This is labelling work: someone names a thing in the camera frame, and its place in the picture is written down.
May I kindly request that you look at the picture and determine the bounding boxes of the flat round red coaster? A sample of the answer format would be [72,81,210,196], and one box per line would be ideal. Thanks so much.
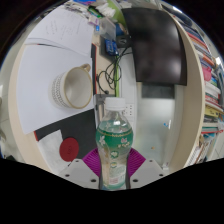
[59,137,80,163]

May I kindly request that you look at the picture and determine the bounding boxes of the white tissue sheet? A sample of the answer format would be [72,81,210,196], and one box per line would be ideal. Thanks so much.
[36,129,73,168]

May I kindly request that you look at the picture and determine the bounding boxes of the black computer monitor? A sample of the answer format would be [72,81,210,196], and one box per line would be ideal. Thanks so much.
[121,7,188,87]

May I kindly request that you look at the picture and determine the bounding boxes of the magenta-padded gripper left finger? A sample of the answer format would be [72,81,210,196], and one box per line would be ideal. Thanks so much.
[59,147,101,190]

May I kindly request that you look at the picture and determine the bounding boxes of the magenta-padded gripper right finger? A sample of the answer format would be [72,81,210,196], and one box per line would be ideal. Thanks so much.
[128,148,165,190]

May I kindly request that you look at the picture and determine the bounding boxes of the black desk mat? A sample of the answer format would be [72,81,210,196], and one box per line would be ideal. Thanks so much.
[34,109,101,161]

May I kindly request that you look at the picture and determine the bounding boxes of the small blue box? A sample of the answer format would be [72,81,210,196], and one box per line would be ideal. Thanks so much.
[104,38,120,57]

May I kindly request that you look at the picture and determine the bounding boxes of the black tangled cables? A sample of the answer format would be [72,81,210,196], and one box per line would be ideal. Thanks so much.
[95,46,133,96]

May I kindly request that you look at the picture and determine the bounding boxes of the large white paper sheet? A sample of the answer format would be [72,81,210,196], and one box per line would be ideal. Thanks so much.
[16,44,96,135]

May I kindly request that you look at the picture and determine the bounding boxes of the white paper sheet with writing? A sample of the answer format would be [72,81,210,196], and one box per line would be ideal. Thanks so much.
[25,7,96,58]

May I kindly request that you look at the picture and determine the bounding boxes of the cream patterned ceramic mug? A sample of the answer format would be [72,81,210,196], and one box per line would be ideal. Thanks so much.
[48,63,94,110]

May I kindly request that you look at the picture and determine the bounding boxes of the clear green-label drink bottle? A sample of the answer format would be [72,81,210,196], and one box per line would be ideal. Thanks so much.
[95,96,134,191]

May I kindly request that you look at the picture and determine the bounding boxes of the white wall socket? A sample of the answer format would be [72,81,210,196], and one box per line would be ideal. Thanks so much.
[124,103,135,117]

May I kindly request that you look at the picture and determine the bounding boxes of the wall shelf full of books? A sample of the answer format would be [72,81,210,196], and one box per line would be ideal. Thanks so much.
[159,0,224,168]

